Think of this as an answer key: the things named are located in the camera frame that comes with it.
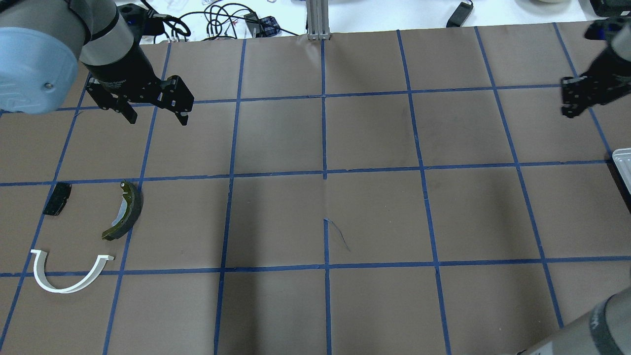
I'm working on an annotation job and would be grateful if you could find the white curved plastic part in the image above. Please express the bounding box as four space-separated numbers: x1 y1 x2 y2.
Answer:
31 249 115 294

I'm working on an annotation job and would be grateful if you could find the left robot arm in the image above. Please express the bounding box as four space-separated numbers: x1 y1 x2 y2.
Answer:
0 0 194 126

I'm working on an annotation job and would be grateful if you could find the aluminium frame post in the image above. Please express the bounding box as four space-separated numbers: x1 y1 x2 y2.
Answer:
305 0 331 40

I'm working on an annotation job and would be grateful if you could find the black power adapter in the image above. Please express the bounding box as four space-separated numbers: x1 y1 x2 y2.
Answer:
446 0 475 28

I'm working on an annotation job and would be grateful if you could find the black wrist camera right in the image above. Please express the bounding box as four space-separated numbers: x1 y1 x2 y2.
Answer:
583 16 631 42

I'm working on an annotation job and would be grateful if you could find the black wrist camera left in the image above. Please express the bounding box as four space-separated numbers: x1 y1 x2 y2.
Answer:
117 3 169 43

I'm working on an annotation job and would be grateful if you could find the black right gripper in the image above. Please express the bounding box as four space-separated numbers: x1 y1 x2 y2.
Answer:
561 47 631 118

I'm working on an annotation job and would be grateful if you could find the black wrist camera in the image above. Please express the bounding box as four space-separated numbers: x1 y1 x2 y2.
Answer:
117 3 169 43
583 16 631 42

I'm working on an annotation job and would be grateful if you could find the black brake pad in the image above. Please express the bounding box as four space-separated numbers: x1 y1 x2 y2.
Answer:
42 182 72 216

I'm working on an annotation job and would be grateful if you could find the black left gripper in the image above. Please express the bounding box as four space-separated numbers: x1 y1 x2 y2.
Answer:
85 63 195 126

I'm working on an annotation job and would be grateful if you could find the green brake shoe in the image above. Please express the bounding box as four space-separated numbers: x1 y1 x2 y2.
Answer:
101 180 143 241

